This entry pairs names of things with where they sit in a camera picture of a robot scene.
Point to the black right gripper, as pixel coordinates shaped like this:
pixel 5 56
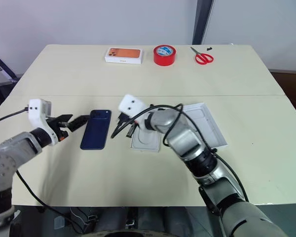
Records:
pixel 127 121

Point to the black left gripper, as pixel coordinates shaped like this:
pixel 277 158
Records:
pixel 60 128

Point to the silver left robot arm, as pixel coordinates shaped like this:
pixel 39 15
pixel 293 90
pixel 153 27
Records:
pixel 5 158

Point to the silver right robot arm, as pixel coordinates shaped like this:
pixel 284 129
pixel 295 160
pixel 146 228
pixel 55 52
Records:
pixel 185 140

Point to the white phone box base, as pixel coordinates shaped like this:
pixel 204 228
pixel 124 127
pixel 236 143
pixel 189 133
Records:
pixel 148 142

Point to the orange printed phone box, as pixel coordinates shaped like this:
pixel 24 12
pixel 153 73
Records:
pixel 124 55

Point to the white phone box lid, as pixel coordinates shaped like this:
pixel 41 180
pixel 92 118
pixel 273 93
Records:
pixel 208 128

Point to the dark blue smartphone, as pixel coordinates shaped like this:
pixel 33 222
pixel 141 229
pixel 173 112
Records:
pixel 96 130

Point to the red tape roll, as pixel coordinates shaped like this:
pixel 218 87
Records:
pixel 164 58

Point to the black metal stand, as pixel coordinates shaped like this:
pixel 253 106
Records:
pixel 1 71

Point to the dark rounded shape under table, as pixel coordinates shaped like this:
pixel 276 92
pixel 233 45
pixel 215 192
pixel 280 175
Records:
pixel 85 218
pixel 131 217

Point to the dark grey pillar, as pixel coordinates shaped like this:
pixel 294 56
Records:
pixel 202 22

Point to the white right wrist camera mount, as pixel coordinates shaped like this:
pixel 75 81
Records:
pixel 132 105

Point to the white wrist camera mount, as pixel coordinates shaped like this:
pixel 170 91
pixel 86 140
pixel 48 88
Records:
pixel 132 105
pixel 37 108

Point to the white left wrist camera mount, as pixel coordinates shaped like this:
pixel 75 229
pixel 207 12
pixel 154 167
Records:
pixel 37 108

